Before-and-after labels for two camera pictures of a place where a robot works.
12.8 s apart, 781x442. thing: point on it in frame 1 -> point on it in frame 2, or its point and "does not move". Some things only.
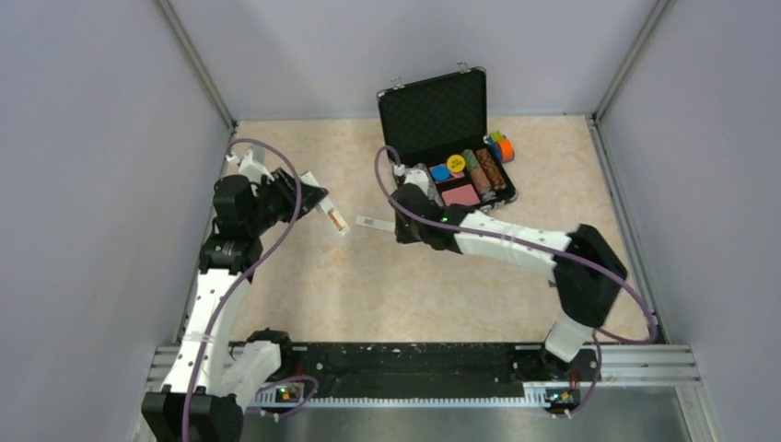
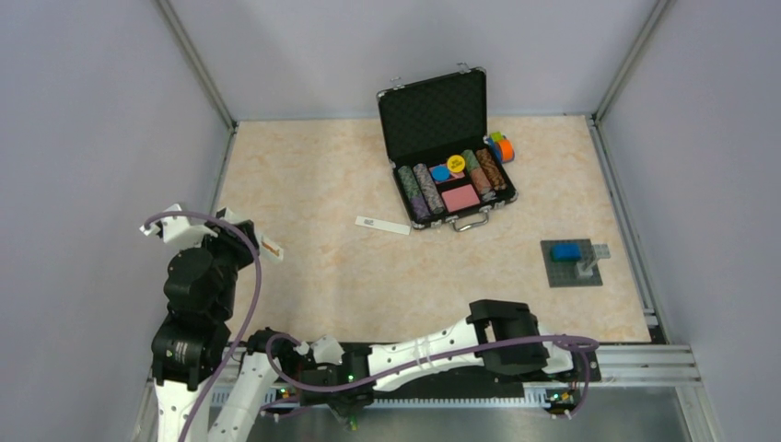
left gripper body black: (278, 198) -> (230, 246)
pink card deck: (460, 194) does not move
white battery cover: (376, 223) does not move
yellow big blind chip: (456, 163) does not move
